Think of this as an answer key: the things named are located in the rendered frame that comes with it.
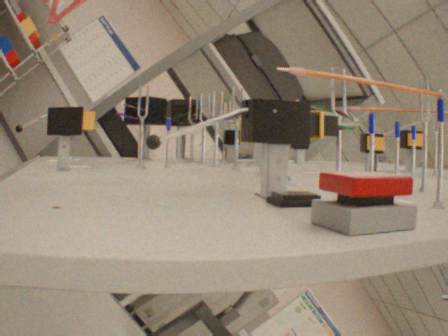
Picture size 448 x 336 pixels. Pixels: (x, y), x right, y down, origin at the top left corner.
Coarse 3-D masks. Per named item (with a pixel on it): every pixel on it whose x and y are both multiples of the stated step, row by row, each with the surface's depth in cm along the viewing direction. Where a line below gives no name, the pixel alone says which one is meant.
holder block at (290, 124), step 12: (252, 108) 48; (264, 108) 48; (276, 108) 49; (288, 108) 49; (300, 108) 49; (252, 120) 48; (264, 120) 48; (276, 120) 49; (288, 120) 49; (300, 120) 49; (252, 132) 48; (264, 132) 48; (276, 132) 49; (288, 132) 49; (300, 132) 49; (300, 144) 49
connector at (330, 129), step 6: (312, 114) 50; (312, 120) 50; (318, 120) 50; (324, 120) 51; (330, 120) 51; (336, 120) 51; (312, 126) 50; (318, 126) 50; (324, 126) 51; (330, 126) 51; (336, 126) 51; (312, 132) 50; (318, 132) 50; (324, 132) 51; (330, 132) 51; (336, 132) 51
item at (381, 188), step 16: (320, 176) 34; (336, 176) 32; (352, 176) 30; (368, 176) 31; (384, 176) 31; (400, 176) 31; (336, 192) 32; (352, 192) 30; (368, 192) 30; (384, 192) 30; (400, 192) 31
